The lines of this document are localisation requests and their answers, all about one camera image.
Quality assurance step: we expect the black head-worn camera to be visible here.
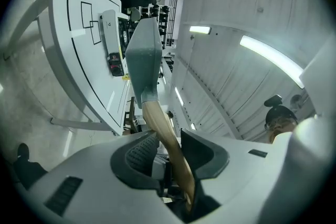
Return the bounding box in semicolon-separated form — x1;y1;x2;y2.
264;94;284;108

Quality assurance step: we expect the long ceiling light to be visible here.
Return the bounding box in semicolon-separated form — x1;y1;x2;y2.
188;25;212;35
239;35;305;89
174;86;184;107

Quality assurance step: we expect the black storage shelf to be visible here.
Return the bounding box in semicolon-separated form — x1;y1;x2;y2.
146;0;180;48

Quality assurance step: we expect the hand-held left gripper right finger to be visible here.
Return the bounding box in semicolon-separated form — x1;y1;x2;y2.
180;128;230;179

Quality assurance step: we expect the white table with black lines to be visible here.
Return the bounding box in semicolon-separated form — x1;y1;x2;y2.
3;0;132;136

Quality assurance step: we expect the person's head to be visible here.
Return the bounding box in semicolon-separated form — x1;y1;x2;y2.
265;105;299;144

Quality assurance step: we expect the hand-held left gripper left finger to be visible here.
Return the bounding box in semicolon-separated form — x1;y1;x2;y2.
110;131;161;190

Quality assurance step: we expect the grey frying pan wooden handle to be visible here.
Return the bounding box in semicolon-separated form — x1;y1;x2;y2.
125;17;196;213

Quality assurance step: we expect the black box with red button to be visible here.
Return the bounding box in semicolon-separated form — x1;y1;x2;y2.
108;52;125;77

